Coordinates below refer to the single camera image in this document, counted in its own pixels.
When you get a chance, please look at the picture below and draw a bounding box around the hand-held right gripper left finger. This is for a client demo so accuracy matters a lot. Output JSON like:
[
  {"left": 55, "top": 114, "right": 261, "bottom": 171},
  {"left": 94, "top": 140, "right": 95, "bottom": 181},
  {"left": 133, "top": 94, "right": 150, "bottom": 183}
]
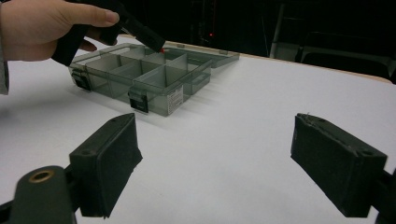
[{"left": 68, "top": 112, "right": 144, "bottom": 218}]

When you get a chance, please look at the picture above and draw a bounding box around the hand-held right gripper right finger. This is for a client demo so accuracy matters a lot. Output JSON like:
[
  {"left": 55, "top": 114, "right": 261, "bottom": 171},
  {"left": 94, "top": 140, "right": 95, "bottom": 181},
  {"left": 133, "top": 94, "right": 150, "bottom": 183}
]
[{"left": 290, "top": 112, "right": 389, "bottom": 218}]

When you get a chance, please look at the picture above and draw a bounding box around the grey clear compartment organizer box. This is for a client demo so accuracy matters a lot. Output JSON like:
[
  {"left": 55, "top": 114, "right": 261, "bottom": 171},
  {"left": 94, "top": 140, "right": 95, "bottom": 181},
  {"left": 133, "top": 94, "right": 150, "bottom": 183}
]
[{"left": 68, "top": 42, "right": 241, "bottom": 118}]

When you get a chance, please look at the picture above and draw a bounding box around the white table board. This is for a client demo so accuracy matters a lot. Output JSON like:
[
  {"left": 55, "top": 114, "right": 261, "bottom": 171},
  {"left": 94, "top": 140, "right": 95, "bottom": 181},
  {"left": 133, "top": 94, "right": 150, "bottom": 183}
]
[{"left": 0, "top": 34, "right": 396, "bottom": 224}]

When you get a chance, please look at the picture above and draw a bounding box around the black folding chair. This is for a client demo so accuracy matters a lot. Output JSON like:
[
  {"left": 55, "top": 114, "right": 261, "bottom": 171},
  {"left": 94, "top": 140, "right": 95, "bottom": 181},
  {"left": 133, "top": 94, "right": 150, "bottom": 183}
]
[{"left": 295, "top": 29, "right": 396, "bottom": 81}]

